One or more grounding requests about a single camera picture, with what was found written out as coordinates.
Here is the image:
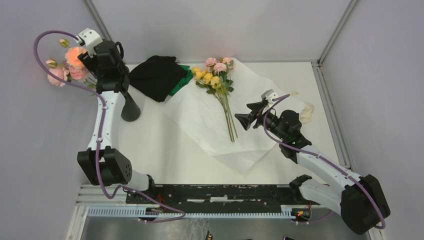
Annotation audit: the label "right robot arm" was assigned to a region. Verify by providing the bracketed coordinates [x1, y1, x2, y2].
[234, 100, 391, 235]

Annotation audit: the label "black cylindrical vase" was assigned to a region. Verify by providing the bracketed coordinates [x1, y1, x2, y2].
[121, 92, 141, 122]

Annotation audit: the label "black cloth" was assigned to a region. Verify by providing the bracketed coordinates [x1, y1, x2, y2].
[129, 55, 188, 102]

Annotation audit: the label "white slotted cable duct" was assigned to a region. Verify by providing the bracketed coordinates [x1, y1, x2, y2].
[86, 206, 297, 220]

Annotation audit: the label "white paper bouquet wrap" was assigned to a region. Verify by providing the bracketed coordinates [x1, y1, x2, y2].
[163, 58, 312, 174]

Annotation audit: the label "green cloth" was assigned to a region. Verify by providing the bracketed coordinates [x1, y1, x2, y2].
[168, 65, 194, 97]

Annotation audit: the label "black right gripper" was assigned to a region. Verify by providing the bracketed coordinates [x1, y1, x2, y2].
[234, 100, 287, 141]

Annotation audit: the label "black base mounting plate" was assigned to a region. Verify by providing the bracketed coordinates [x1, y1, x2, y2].
[144, 184, 316, 214]

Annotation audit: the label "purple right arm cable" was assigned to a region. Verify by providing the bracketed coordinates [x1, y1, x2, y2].
[262, 94, 387, 231]

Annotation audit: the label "pink roses in vase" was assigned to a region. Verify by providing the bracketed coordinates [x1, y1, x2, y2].
[45, 58, 97, 90]

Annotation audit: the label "pink and yellow flower bunch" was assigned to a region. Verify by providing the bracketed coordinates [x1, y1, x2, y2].
[190, 57, 238, 143]

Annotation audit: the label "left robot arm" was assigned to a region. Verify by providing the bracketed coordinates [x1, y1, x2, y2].
[77, 40, 157, 204]

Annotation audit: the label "peach rose stem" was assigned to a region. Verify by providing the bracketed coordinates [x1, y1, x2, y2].
[59, 38, 88, 69]

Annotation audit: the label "cream printed ribbon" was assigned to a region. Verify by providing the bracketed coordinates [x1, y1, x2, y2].
[299, 101, 315, 124]

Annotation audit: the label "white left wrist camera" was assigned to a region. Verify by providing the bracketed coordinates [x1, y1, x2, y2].
[77, 28, 103, 50]

